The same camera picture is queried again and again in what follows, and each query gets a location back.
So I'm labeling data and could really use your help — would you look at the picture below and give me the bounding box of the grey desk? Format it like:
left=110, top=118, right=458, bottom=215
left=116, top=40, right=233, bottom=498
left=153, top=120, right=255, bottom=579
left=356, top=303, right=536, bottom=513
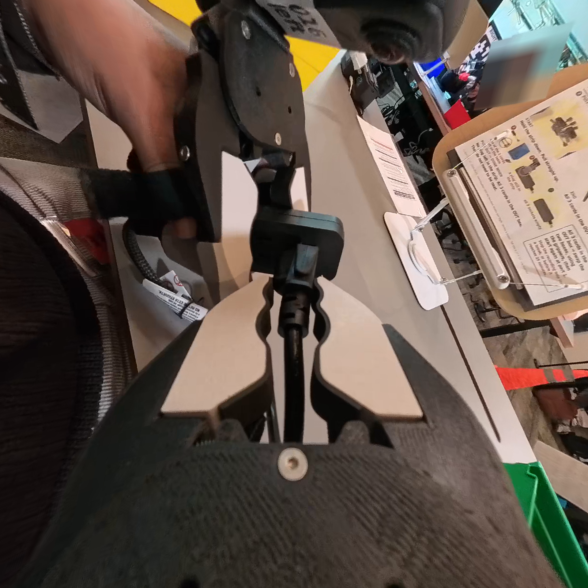
left=85, top=46, right=538, bottom=465

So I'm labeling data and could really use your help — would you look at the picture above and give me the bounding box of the wooden document stand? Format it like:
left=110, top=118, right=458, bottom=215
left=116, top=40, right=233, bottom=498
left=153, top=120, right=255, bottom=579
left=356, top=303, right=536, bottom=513
left=383, top=64, right=588, bottom=322

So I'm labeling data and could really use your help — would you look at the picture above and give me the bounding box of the white paper sheet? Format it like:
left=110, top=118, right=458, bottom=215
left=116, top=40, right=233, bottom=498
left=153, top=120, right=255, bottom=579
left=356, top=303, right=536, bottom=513
left=356, top=117, right=428, bottom=217

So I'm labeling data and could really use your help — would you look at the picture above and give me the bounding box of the black charging dock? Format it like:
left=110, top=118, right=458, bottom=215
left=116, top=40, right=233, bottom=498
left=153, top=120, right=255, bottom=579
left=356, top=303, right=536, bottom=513
left=342, top=51, right=398, bottom=108

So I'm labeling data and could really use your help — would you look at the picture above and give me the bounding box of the person's left hand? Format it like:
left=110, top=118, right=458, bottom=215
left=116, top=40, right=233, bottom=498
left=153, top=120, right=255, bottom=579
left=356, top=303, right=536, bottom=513
left=23, top=0, right=199, bottom=240

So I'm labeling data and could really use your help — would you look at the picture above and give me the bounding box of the black power cord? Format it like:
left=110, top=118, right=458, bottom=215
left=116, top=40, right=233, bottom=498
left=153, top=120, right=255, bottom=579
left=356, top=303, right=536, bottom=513
left=272, top=243, right=321, bottom=444

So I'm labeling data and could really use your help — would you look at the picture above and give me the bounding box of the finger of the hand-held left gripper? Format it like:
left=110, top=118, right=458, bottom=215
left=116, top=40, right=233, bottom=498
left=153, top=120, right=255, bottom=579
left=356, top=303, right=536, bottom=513
left=220, top=151, right=277, bottom=277
left=275, top=165, right=311, bottom=211

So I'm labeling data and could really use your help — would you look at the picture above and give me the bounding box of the braided cable with white tag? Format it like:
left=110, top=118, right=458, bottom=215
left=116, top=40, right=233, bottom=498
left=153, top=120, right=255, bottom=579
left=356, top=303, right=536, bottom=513
left=120, top=224, right=210, bottom=323

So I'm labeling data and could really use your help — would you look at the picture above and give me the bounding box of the printed instruction sheet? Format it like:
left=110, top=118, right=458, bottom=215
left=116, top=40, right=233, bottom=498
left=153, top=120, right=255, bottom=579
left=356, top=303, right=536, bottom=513
left=455, top=78, right=588, bottom=305

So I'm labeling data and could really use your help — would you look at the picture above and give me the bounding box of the green plastic bin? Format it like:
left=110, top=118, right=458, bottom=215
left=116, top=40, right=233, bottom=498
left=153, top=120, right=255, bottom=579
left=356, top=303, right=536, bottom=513
left=503, top=462, right=588, bottom=588

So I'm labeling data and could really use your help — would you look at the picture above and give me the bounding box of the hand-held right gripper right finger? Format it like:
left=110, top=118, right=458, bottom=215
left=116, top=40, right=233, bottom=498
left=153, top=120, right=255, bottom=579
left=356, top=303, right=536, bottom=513
left=311, top=278, right=424, bottom=422

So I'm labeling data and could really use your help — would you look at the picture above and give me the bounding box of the red strap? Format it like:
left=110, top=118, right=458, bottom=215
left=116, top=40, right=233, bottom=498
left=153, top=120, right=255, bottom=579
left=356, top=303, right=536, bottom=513
left=494, top=365, right=588, bottom=392

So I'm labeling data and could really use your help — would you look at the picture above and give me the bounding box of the yellow plastic bin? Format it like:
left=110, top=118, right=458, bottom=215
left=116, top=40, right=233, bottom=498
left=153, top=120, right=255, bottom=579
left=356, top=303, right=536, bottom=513
left=152, top=0, right=341, bottom=88

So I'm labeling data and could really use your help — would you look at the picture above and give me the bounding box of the person's dark knit sweater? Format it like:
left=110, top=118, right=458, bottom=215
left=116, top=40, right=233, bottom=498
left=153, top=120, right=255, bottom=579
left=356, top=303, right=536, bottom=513
left=0, top=184, right=138, bottom=588

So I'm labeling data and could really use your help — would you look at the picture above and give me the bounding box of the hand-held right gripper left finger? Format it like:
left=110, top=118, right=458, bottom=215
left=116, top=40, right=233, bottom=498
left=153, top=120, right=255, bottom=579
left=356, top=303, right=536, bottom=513
left=160, top=275, right=281, bottom=425

